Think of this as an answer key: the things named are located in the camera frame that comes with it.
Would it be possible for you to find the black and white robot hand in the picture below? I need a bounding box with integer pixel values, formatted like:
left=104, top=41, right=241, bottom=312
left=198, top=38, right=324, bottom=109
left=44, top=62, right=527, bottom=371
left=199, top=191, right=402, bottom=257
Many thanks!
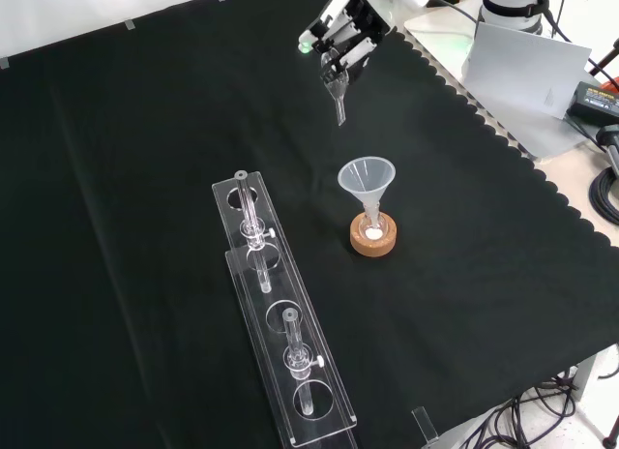
left=297, top=0, right=396, bottom=86

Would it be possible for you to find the translucent plastic funnel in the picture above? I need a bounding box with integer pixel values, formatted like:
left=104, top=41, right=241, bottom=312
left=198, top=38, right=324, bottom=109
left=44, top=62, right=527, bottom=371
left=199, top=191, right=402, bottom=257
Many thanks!
left=337, top=159, right=398, bottom=227

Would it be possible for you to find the clear acrylic funnel stand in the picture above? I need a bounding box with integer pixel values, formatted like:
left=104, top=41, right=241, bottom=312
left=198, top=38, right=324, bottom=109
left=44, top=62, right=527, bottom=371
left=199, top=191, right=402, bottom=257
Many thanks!
left=211, top=169, right=360, bottom=449

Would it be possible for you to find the pale board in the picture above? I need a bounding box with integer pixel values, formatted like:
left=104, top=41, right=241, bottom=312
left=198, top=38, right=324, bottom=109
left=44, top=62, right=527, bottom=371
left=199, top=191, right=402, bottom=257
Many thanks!
left=460, top=21, right=593, bottom=121

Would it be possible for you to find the round-bottom glass flask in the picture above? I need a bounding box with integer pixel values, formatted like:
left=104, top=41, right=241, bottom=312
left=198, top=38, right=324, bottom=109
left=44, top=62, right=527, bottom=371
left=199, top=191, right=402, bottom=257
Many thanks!
left=359, top=204, right=389, bottom=243

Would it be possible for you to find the black power adapter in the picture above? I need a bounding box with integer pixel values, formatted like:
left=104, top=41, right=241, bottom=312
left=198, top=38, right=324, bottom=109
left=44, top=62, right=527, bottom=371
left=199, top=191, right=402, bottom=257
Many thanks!
left=565, top=80, right=619, bottom=125

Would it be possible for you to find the black and orange tripod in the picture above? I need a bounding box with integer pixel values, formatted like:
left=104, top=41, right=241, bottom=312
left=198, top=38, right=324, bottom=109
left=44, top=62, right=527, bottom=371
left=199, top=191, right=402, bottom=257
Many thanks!
left=586, top=36, right=619, bottom=98

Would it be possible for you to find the black cloth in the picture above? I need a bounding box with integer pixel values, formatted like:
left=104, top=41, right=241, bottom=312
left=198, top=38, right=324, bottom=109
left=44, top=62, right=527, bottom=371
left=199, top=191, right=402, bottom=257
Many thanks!
left=0, top=0, right=619, bottom=449

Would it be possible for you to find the clear acrylic clip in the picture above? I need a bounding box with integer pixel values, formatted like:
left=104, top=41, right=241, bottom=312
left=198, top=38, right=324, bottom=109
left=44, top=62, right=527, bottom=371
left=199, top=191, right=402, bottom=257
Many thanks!
left=410, top=405, right=440, bottom=446

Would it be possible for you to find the cork ring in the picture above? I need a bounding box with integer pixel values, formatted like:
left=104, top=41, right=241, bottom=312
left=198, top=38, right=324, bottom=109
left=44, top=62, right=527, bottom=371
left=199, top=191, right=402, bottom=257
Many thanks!
left=349, top=211, right=400, bottom=258

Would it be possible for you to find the black cable plug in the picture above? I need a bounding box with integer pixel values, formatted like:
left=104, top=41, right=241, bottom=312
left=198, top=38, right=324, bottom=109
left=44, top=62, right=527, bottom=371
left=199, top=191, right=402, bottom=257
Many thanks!
left=594, top=124, right=619, bottom=180

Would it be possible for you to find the black coiled cable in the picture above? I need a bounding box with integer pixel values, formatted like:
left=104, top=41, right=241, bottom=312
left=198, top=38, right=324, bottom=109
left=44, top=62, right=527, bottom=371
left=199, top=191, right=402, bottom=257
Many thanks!
left=586, top=166, right=619, bottom=224

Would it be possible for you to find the black cable bundle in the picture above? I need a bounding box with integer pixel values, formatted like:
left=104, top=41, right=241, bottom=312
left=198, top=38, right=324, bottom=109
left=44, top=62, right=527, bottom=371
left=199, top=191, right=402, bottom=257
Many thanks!
left=452, top=369, right=584, bottom=449

